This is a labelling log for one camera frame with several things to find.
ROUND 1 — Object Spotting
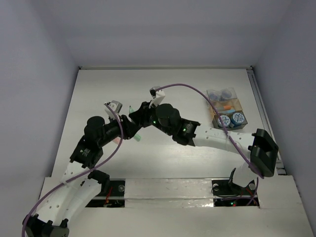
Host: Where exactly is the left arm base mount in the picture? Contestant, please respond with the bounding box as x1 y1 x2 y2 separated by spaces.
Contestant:
86 179 125 208

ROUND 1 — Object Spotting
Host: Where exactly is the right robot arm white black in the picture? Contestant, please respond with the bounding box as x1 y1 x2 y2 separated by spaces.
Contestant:
129 102 278 194

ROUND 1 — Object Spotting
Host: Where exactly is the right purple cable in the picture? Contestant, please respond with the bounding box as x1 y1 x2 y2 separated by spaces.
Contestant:
155 83 265 207

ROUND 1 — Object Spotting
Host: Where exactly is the three-compartment desk organizer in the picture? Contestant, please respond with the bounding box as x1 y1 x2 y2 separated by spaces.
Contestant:
206 87 248 131

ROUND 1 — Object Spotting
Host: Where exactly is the blue patterned tape roll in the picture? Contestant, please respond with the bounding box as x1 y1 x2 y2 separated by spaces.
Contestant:
231 112 245 127

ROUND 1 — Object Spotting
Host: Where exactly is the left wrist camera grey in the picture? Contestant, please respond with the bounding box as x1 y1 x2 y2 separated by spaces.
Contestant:
108 100 122 114

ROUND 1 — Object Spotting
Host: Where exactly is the purple cable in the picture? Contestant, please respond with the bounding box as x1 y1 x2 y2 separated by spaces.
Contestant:
22 102 124 237
155 83 265 207

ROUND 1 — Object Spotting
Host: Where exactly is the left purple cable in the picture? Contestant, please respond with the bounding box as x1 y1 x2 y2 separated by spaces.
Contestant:
22 102 124 237

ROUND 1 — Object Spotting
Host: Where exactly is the blue highlighter marker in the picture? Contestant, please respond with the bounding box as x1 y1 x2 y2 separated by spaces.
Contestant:
222 110 235 115

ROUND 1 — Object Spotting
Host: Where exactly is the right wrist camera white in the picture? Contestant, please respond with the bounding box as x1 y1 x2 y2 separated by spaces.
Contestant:
149 86 165 108

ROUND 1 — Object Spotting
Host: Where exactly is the green marker cap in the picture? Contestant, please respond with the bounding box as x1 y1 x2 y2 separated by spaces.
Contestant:
134 134 141 142

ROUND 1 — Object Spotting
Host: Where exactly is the pink highlighter marker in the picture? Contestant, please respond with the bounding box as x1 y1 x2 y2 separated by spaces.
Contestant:
113 137 120 144

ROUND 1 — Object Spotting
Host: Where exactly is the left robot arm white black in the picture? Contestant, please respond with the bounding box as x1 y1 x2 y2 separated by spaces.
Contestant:
22 115 140 237

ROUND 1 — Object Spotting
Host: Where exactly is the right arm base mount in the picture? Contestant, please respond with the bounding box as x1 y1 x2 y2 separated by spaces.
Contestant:
211 168 260 207

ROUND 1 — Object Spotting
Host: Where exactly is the clear jar purple lid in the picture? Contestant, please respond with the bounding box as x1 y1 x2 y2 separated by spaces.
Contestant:
207 89 233 101

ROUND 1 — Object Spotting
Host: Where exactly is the red-orange highlighter marker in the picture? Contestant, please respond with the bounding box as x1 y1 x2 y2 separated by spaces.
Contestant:
215 105 232 111

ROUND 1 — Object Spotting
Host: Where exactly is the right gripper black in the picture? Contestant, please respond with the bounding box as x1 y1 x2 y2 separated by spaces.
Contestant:
130 99 173 136

